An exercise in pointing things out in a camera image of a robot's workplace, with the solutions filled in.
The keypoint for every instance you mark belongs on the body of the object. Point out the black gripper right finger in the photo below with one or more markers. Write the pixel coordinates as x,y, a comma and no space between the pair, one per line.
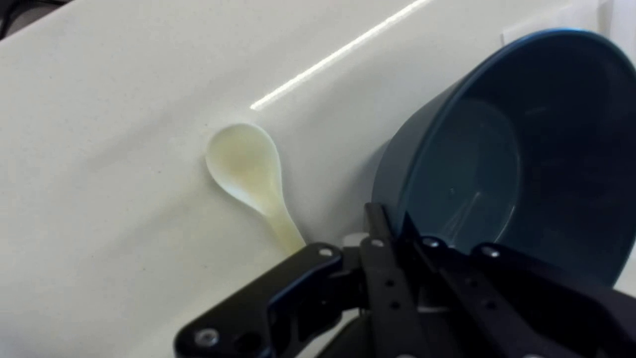
503,299

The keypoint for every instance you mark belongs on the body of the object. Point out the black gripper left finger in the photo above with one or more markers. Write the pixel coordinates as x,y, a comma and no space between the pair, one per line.
390,299

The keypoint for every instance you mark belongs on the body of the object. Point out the dark blue bowl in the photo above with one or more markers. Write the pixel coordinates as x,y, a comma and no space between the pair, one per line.
529,166

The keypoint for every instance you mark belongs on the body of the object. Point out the cream plastic spoon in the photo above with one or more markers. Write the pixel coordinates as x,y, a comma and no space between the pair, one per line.
245,166

